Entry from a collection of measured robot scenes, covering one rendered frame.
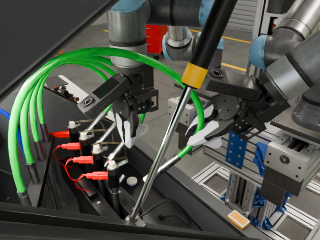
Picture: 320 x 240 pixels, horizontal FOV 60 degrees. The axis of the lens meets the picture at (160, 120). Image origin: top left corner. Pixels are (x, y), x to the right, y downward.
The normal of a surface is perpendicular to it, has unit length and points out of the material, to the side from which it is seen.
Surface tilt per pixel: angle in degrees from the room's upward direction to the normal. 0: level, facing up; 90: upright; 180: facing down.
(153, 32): 90
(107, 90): 27
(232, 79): 22
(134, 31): 90
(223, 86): 105
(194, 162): 0
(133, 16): 90
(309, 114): 73
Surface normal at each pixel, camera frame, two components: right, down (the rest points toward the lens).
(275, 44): -0.49, -0.46
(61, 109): 0.62, 0.40
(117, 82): -0.37, -0.64
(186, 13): -0.22, 0.62
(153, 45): -0.37, 0.47
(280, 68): -0.68, -0.34
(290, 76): -0.48, 0.12
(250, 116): 0.04, 0.68
